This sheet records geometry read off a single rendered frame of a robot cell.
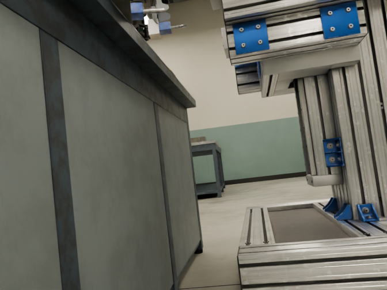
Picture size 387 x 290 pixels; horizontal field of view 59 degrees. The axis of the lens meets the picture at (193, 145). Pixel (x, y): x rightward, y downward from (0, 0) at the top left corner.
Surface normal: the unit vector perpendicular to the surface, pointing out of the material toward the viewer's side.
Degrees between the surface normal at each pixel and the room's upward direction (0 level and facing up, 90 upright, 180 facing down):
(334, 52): 90
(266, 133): 90
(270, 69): 90
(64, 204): 90
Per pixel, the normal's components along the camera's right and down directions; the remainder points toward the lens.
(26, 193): 0.98, -0.13
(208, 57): -0.12, -0.06
